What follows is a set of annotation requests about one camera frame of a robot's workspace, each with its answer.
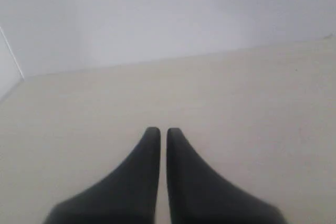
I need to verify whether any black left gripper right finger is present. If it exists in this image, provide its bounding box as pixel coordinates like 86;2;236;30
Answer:
166;128;287;223

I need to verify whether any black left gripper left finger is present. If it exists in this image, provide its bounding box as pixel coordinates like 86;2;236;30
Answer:
44;127;161;223

